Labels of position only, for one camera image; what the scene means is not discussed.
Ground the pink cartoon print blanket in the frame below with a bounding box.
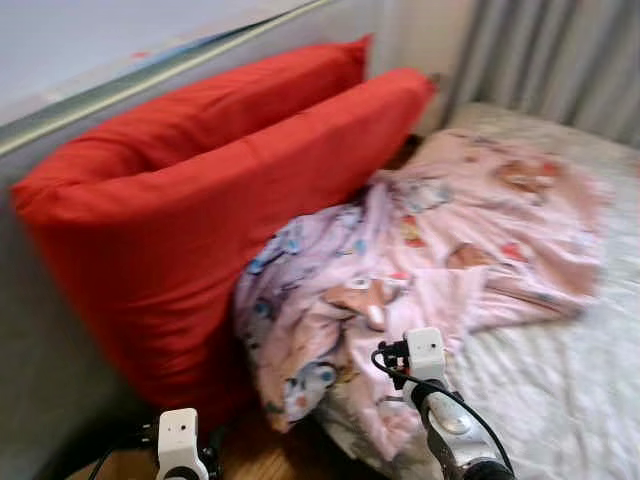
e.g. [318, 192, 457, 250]
[235, 130, 611, 461]

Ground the beige floral bedsheet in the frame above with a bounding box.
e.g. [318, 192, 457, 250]
[320, 100, 640, 480]

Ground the large red cushion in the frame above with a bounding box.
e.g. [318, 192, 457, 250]
[40, 35, 373, 176]
[10, 68, 438, 426]

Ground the grey pleated curtain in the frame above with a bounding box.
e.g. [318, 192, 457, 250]
[435, 0, 640, 146]

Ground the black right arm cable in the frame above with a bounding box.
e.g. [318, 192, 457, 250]
[372, 345, 513, 476]

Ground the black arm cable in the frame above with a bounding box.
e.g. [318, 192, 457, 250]
[372, 345, 513, 476]
[88, 425, 161, 480]

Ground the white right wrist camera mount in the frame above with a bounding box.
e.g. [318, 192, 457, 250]
[405, 328, 446, 383]

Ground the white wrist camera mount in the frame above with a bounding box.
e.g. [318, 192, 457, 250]
[157, 408, 201, 480]
[405, 328, 446, 383]

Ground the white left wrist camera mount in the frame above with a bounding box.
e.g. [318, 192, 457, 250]
[157, 408, 201, 480]

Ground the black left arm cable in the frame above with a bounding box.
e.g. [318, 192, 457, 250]
[88, 425, 161, 480]

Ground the grey window frame rail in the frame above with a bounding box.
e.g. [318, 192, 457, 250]
[0, 0, 346, 161]

